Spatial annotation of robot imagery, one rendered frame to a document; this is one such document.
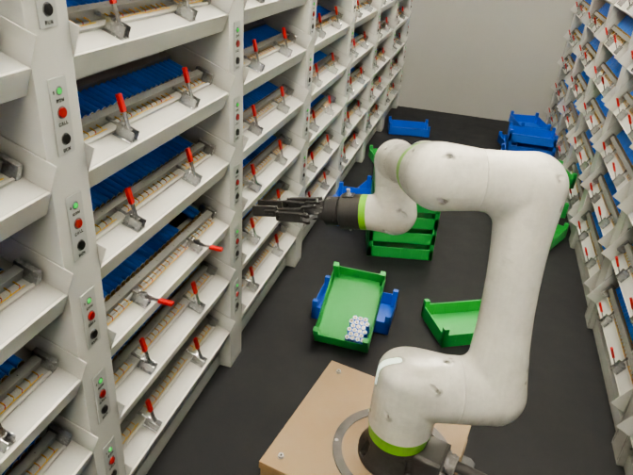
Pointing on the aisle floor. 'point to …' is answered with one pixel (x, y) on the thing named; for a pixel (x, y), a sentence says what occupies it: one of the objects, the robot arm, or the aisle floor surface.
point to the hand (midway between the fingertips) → (267, 207)
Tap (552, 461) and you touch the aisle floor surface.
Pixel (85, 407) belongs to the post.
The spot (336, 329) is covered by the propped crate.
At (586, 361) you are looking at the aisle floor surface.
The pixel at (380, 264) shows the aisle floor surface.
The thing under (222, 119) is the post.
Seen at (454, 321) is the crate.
